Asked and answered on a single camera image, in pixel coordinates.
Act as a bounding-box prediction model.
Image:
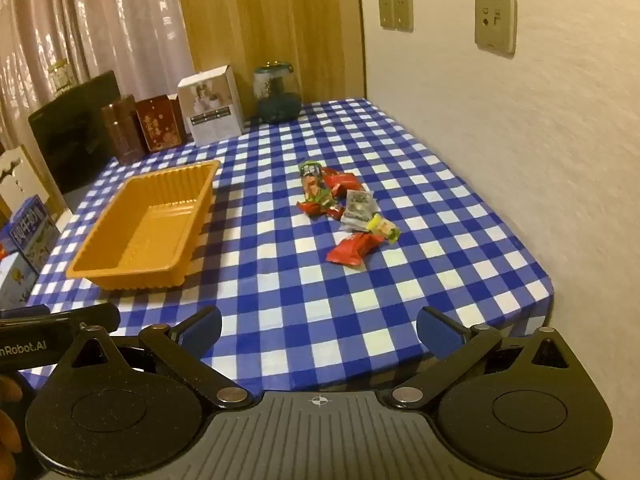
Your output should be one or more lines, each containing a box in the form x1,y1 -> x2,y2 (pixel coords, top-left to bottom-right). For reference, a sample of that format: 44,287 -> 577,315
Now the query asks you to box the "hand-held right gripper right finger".
385,305 -> 593,411

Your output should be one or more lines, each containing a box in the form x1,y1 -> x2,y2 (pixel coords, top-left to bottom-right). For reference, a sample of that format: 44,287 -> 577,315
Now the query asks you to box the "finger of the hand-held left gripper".
0,303 -> 121,334
0,306 -> 51,320

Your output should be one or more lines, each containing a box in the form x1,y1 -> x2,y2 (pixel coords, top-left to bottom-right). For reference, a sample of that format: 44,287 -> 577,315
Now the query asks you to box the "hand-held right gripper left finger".
50,304 -> 256,411

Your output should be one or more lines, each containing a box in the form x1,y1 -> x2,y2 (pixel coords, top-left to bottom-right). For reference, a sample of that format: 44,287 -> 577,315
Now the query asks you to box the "orange plastic tray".
66,159 -> 222,292

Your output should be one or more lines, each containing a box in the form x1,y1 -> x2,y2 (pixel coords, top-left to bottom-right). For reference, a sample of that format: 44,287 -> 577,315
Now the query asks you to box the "yellow green candy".
366,213 -> 402,244

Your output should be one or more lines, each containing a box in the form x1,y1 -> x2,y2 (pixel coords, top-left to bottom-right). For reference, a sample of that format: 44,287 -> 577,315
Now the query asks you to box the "red snack packet white label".
326,232 -> 384,267

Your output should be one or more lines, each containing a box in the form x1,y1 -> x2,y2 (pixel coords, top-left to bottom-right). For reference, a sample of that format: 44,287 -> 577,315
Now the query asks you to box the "grey snack packet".
341,190 -> 377,232

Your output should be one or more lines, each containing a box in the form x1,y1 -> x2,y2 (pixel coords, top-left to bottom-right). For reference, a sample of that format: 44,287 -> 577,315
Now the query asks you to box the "red candy with panda print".
297,194 -> 342,217

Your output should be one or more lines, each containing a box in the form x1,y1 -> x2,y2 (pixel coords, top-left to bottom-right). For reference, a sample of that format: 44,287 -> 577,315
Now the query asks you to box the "bright red candy packet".
332,172 -> 359,198

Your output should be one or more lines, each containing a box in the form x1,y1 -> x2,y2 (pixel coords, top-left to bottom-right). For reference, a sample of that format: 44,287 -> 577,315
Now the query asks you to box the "green sausage snack packet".
299,160 -> 326,200

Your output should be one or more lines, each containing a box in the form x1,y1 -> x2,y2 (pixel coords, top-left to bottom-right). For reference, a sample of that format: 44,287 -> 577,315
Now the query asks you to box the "person's left hand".
0,374 -> 25,468

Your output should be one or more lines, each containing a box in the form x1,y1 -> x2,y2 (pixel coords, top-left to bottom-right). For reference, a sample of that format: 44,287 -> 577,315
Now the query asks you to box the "white and blue box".
0,252 -> 40,311

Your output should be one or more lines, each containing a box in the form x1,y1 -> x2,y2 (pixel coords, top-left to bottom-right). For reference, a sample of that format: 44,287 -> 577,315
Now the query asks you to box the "blue milk carton box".
0,195 -> 61,275

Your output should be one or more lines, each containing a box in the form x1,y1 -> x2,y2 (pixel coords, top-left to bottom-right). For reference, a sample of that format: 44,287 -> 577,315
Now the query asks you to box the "blue checkered tablecloth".
22,97 -> 556,396

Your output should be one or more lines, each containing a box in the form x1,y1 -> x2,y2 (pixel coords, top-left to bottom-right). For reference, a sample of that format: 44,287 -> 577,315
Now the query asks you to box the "white chair backrest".
0,145 -> 51,213

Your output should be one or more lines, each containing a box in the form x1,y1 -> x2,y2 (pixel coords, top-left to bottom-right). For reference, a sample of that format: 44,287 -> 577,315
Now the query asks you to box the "black appliance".
27,70 -> 123,196

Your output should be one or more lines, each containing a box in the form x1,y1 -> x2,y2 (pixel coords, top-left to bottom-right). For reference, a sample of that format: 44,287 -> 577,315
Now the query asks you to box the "brown cylindrical canister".
101,95 -> 150,166

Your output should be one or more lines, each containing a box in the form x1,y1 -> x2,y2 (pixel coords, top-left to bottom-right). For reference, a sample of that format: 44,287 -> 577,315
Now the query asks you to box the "dark red gift box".
136,92 -> 188,154

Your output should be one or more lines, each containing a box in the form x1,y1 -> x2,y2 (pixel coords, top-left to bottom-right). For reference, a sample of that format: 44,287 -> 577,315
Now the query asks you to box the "white product box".
177,65 -> 246,148

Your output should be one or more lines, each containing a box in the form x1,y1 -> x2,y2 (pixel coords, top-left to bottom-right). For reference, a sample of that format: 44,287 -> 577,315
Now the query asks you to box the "labelled glass jar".
49,59 -> 74,95

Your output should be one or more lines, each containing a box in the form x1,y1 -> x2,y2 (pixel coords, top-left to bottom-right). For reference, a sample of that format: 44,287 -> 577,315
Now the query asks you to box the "teal glass jar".
252,61 -> 303,125

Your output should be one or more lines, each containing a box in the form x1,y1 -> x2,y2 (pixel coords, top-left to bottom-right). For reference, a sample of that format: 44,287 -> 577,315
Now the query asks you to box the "sheer curtain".
0,0 -> 196,161

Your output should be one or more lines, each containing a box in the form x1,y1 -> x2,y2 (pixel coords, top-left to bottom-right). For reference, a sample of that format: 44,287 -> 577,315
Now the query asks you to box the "wooden wardrobe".
172,0 -> 368,121

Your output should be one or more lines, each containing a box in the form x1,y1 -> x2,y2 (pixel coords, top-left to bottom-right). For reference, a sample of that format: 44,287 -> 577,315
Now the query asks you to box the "large beige wall plate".
474,0 -> 517,56

